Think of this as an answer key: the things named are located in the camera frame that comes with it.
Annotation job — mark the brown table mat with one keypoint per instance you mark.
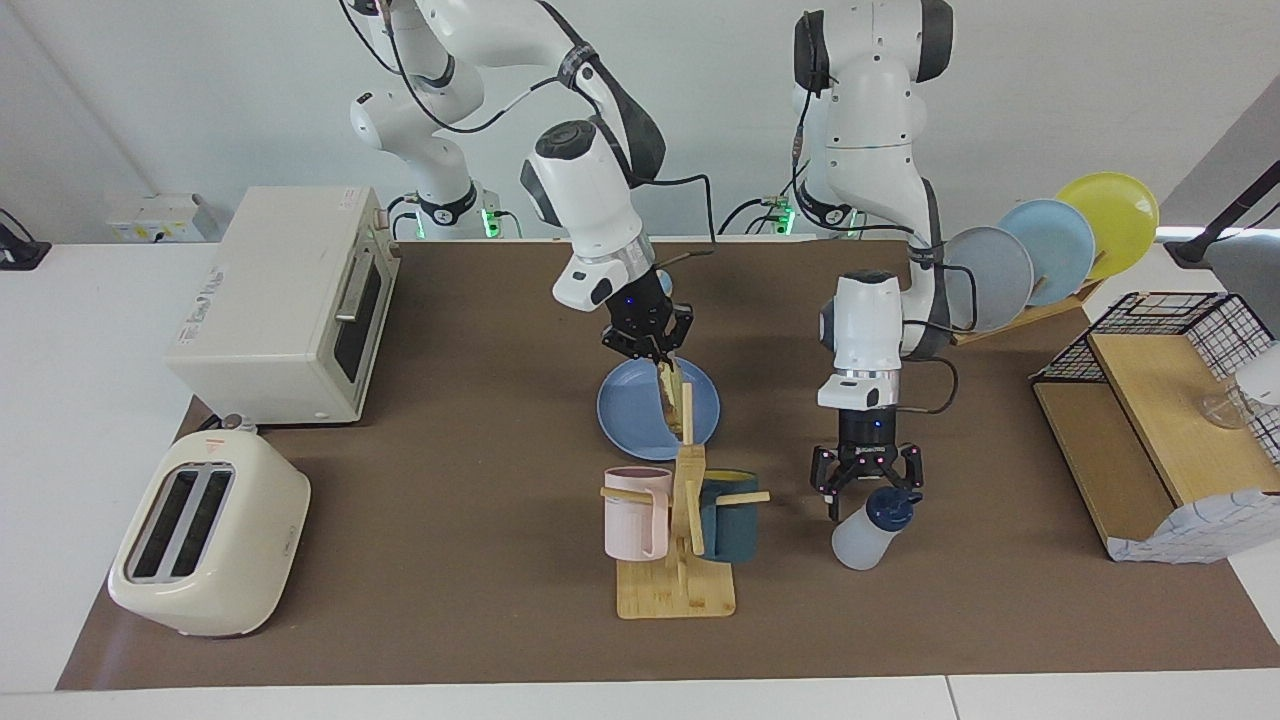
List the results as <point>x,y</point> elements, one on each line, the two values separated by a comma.
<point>450,560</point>

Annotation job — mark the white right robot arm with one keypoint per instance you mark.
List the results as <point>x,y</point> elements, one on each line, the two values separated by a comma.
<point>590,200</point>

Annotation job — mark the white toaster oven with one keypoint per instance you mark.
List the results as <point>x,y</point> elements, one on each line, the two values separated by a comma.
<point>270,300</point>

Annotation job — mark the translucent squeeze bottle blue cap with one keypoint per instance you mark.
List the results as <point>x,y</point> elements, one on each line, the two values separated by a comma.
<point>860,540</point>

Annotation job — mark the white wall socket box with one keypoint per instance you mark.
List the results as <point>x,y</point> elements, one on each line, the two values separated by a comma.
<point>160,218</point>

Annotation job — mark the wooden mug tree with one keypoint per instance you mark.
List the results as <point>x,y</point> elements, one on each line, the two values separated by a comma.
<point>675,595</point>

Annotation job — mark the wooden shelf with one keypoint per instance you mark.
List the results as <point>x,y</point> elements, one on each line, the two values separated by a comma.
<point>1160,420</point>

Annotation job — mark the yellow plate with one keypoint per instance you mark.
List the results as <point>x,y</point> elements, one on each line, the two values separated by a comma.
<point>1115,215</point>

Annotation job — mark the blue round plate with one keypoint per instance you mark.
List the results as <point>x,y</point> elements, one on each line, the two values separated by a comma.
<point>630,415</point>

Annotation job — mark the pink ribbed mug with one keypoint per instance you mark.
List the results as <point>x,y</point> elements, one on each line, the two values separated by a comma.
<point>630,520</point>

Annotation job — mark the clear glass cup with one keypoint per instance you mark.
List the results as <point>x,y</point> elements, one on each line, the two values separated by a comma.
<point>1225,410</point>

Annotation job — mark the light blue plate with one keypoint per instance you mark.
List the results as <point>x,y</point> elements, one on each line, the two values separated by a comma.
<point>1060,245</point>

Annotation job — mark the toasted bread slice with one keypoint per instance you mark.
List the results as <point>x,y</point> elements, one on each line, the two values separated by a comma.
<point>670,395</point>

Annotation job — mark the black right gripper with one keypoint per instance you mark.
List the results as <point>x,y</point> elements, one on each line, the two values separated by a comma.
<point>640,305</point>

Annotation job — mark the cream two-slot toaster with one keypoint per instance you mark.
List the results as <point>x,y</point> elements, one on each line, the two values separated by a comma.
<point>230,560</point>

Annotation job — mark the grey rounded object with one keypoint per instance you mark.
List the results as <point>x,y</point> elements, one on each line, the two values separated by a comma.
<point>1250,275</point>

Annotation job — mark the black clamp base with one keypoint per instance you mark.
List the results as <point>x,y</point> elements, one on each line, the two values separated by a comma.
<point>20,250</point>

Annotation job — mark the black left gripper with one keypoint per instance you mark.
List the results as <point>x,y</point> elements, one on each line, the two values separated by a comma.
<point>868,435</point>

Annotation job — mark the wooden plate rack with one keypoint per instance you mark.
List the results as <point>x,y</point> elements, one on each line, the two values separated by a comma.
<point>1010,325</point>

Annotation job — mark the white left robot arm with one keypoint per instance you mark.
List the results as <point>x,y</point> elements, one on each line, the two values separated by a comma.
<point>870,150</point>

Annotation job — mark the grey-blue plate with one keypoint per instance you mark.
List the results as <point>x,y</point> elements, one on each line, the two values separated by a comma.
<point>990,280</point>

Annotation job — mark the dark teal mug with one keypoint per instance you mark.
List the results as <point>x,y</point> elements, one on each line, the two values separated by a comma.
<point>730,525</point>

